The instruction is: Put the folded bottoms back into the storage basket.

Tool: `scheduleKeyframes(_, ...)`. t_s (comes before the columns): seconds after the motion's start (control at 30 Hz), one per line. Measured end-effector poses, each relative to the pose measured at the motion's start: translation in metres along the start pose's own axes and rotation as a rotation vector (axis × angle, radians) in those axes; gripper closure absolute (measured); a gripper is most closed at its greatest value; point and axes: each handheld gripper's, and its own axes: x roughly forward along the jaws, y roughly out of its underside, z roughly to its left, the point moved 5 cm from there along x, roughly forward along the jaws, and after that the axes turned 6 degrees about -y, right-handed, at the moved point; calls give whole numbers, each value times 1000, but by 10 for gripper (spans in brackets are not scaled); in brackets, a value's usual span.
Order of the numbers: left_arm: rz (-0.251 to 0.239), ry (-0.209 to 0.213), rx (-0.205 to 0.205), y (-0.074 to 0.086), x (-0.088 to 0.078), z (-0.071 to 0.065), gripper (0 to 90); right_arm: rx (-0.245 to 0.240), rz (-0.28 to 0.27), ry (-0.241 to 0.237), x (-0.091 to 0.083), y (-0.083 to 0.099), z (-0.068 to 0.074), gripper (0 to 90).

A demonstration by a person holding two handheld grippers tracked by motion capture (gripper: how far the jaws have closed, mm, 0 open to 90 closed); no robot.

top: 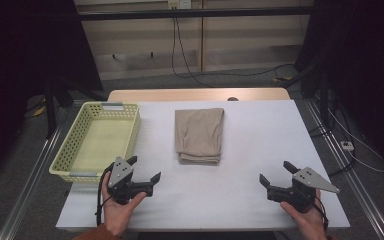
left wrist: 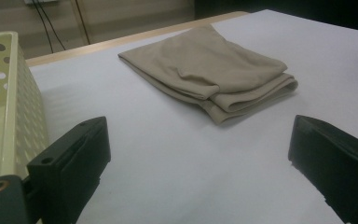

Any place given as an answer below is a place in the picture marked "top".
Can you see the yellow floor tape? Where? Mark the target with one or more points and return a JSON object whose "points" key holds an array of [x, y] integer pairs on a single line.
{"points": [[39, 111], [281, 79]]}

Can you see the beige pants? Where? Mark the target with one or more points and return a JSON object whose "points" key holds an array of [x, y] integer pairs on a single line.
{"points": [[198, 133]]}

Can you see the pale yellow plastic basket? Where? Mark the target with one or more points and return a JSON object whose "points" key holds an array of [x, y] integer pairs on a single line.
{"points": [[103, 140]]}

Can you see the wooden table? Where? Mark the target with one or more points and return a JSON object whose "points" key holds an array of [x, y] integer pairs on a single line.
{"points": [[180, 95]]}

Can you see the white power strip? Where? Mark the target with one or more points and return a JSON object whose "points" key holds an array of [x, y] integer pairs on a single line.
{"points": [[347, 145]]}

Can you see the black horizontal bar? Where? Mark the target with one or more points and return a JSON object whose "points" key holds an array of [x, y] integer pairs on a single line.
{"points": [[196, 13]]}

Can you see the black metal stand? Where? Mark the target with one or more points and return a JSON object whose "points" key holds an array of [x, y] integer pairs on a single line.
{"points": [[50, 106], [323, 100]]}

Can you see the metal floor rail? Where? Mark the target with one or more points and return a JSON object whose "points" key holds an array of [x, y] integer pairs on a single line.
{"points": [[346, 166], [30, 186]]}

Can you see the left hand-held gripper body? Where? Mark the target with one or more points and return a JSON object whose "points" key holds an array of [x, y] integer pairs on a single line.
{"points": [[120, 173]]}

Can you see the person's left hand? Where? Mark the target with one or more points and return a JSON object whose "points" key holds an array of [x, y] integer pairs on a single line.
{"points": [[116, 215]]}

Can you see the white table mat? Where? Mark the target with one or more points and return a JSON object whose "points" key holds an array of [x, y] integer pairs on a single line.
{"points": [[253, 150]]}

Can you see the white wall socket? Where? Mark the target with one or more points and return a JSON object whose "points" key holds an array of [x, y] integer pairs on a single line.
{"points": [[180, 3]]}

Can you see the person's right hand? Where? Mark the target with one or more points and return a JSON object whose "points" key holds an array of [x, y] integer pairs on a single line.
{"points": [[311, 223]]}

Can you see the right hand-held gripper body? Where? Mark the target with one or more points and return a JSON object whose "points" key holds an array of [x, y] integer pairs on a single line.
{"points": [[310, 180]]}

